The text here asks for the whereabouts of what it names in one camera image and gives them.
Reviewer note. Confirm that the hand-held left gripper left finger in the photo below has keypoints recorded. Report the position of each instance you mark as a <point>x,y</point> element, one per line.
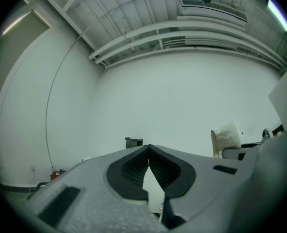
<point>92,178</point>

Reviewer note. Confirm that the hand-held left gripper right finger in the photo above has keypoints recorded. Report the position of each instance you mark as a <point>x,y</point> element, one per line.
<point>201,190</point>

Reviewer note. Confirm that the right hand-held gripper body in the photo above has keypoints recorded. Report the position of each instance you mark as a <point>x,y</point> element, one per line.
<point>276,130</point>

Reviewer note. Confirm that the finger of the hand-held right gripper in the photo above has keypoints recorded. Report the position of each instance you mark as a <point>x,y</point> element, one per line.
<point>233,152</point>

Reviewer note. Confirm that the white fluffy cloth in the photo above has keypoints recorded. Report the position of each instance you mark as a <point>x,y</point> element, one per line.
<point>228,135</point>

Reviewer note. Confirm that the red machine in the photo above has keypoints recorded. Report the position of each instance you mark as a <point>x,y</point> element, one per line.
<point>58,175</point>

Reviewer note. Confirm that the empty black paper holder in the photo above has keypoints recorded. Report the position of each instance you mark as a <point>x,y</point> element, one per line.
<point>133,143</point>

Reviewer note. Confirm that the long ceiling tube light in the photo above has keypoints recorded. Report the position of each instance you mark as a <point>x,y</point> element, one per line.
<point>278,14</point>

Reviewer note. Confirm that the white ceiling pipe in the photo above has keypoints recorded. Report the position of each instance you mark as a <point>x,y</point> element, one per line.
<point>158,37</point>
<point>153,29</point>

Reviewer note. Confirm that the white ceiling air conditioner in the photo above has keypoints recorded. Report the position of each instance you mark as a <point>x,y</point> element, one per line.
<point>206,11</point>

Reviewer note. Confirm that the white wall socket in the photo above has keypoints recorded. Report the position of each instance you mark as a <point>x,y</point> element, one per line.
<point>32,167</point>

